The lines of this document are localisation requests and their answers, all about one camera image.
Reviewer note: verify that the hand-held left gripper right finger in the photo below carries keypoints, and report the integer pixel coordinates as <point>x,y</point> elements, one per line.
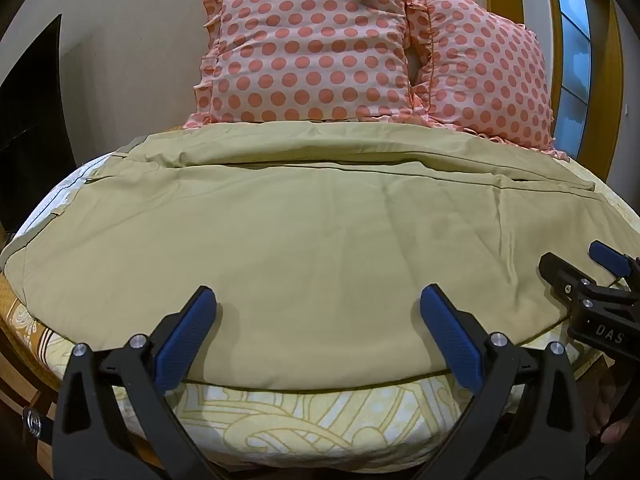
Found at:
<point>452,341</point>

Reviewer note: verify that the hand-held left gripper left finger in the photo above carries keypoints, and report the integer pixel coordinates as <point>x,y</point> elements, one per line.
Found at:
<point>186,339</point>

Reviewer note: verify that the large pink polka dot pillow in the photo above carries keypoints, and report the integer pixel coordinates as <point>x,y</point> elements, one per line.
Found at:
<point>310,45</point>

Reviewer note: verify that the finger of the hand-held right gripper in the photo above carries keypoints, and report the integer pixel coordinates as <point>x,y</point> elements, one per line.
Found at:
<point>611,258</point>
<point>561,272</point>

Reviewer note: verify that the yellow patterned bed sheet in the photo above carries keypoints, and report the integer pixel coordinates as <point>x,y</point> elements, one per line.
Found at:
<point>320,425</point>

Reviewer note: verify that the olive green sheet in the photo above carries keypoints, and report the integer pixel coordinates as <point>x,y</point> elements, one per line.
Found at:
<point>300,260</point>

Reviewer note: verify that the yellow wooden window frame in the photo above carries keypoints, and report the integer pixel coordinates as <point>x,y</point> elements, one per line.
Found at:
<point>607,85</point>

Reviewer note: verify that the small pink polka dot pillow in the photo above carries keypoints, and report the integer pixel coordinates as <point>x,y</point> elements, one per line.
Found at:
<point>487,67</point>

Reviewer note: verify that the glass window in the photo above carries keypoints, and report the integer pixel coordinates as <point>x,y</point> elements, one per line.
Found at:
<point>572,55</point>

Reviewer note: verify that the person's right hand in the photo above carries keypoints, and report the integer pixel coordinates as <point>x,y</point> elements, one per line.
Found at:
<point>607,400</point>

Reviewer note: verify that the wooden bed frame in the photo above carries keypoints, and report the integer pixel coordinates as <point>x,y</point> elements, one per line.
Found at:
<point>20,375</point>

